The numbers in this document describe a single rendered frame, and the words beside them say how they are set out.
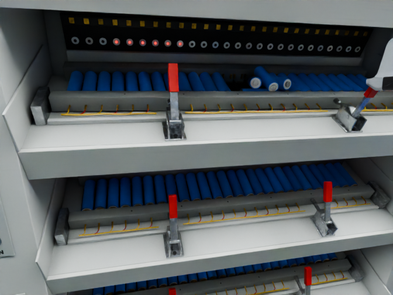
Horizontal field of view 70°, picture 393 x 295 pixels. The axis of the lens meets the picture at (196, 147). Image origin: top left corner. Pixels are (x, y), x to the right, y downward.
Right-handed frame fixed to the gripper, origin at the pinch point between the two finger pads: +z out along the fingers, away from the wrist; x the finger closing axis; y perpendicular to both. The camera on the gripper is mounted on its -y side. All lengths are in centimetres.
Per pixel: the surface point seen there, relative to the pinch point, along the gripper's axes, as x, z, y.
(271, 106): 11.4, 8.0, -2.6
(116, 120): 34.0, 6.9, -4.0
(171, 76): 27.0, 4.2, 1.5
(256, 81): 13.3, 9.2, 1.1
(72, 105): 39.7, 8.9, -1.9
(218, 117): 20.0, 6.9, -4.0
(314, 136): 7.0, 3.2, -6.8
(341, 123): 1.0, 5.2, -5.2
